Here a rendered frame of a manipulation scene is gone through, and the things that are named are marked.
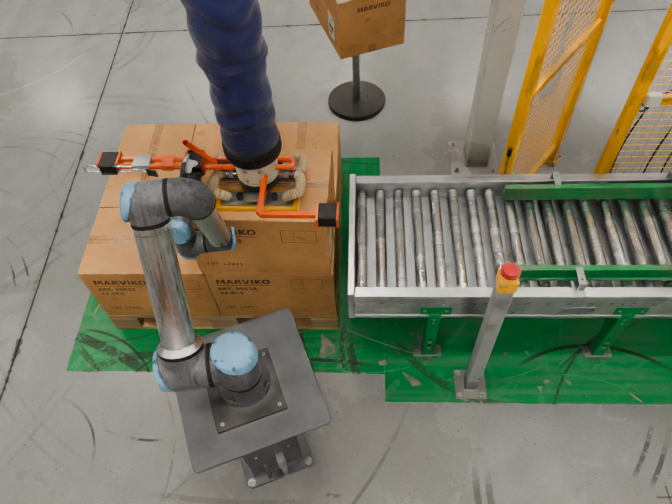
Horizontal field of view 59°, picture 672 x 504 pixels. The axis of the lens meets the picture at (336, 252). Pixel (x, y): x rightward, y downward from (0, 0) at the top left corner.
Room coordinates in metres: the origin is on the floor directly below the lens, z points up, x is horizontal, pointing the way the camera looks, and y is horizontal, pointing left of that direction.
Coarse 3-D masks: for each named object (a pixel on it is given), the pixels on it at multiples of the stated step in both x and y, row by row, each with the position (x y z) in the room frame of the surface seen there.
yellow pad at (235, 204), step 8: (232, 192) 1.61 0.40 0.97; (240, 192) 1.59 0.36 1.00; (272, 192) 1.59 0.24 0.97; (280, 192) 1.59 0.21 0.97; (232, 200) 1.57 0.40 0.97; (240, 200) 1.56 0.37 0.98; (272, 200) 1.55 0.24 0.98; (280, 200) 1.55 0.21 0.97; (296, 200) 1.55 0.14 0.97; (224, 208) 1.54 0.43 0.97; (232, 208) 1.53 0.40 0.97; (240, 208) 1.53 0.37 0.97; (248, 208) 1.53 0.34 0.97; (256, 208) 1.52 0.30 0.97; (264, 208) 1.52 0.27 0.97; (272, 208) 1.51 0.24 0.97; (280, 208) 1.51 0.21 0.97; (288, 208) 1.51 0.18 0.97; (296, 208) 1.50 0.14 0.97
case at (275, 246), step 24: (312, 168) 1.73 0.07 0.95; (312, 192) 1.60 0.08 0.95; (240, 216) 1.50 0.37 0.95; (240, 240) 1.48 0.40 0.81; (264, 240) 1.47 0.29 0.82; (288, 240) 1.46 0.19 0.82; (312, 240) 1.45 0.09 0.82; (216, 264) 1.50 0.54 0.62; (240, 264) 1.49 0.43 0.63; (264, 264) 1.47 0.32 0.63; (288, 264) 1.46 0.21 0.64; (312, 264) 1.45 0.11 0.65
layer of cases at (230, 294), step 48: (144, 144) 2.39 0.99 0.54; (288, 144) 2.30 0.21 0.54; (336, 144) 2.27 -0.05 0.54; (336, 192) 1.94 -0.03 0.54; (96, 240) 1.76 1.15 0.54; (336, 240) 1.73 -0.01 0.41; (96, 288) 1.56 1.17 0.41; (144, 288) 1.54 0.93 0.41; (192, 288) 1.52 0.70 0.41; (240, 288) 1.50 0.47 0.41; (288, 288) 1.48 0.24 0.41; (336, 288) 1.53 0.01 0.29
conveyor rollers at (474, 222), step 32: (384, 192) 1.92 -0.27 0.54; (416, 192) 1.89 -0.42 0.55; (448, 192) 1.88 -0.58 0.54; (384, 224) 1.71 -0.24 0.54; (416, 224) 1.69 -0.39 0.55; (512, 224) 1.65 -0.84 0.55; (576, 224) 1.62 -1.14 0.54; (608, 224) 1.60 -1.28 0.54; (384, 256) 1.53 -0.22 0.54; (416, 256) 1.51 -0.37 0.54; (480, 256) 1.48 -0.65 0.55; (544, 256) 1.46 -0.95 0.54; (576, 256) 1.44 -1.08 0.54; (640, 256) 1.41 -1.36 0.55
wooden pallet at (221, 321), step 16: (112, 320) 1.57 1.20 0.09; (128, 320) 1.56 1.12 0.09; (144, 320) 1.59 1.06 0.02; (192, 320) 1.57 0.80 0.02; (208, 320) 1.56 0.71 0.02; (224, 320) 1.51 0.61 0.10; (240, 320) 1.54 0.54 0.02; (304, 320) 1.51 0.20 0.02; (320, 320) 1.46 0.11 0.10; (336, 320) 1.45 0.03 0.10
